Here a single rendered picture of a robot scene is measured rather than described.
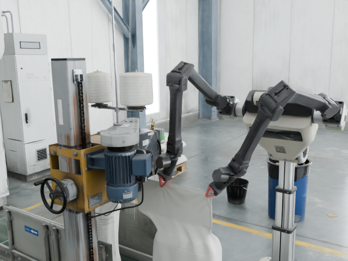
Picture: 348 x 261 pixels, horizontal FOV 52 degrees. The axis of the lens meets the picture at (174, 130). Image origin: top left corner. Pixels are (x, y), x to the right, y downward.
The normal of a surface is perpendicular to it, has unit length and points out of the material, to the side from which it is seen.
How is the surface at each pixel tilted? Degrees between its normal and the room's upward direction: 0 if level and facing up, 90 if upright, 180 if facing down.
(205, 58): 90
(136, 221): 90
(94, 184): 90
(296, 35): 90
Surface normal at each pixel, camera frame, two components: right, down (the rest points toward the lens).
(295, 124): -0.40, -0.65
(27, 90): 0.83, 0.09
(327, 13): -0.55, 0.17
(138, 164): -0.17, 0.19
